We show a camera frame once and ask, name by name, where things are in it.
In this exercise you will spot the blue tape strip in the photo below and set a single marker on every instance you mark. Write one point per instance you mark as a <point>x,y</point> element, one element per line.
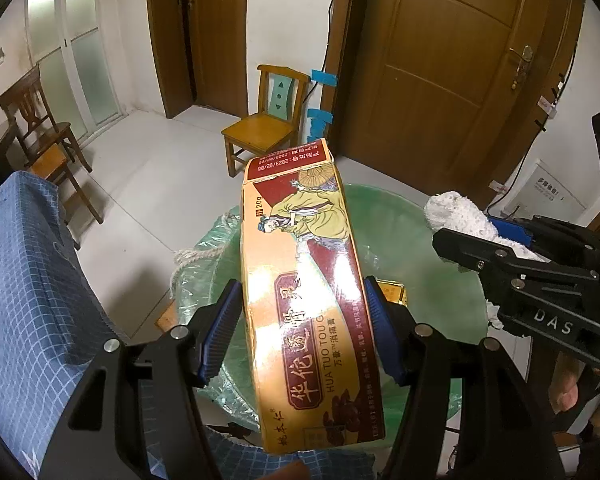
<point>325,77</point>
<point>320,125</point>

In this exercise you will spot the white wall box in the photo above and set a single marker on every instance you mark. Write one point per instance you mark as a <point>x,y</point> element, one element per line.
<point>555,190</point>

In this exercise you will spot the dark wooden chair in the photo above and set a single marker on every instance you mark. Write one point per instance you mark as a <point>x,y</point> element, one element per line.
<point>40,140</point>

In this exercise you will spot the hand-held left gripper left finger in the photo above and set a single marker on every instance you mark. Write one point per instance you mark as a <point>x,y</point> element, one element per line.
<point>220,335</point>

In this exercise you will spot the frosted glass door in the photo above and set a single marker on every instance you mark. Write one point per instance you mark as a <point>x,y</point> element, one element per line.
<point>75,50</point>

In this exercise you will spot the person's right hand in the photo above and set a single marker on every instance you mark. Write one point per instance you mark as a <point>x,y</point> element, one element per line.
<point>570,380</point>

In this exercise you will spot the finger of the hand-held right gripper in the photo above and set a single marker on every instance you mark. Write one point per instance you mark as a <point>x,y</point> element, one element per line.
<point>480,252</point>
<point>510,232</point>

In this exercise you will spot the green-bagged trash bin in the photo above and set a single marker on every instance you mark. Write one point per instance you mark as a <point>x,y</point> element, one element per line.
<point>405,240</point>

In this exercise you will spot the small light wooden chair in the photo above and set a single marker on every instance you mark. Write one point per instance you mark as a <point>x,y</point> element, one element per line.
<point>262,130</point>

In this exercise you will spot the blue star-printed tablecloth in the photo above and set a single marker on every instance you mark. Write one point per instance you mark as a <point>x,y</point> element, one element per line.
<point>25,310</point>

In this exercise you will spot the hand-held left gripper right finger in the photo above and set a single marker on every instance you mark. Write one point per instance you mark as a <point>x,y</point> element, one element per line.
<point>385,330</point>

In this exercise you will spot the person's left hand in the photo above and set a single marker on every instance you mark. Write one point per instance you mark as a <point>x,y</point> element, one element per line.
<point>289,472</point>

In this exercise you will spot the white cloth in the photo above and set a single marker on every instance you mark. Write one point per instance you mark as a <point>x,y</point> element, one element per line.
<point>460,215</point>

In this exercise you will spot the long yellow maroon carton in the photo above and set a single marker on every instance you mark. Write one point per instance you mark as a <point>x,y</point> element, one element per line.
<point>310,270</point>

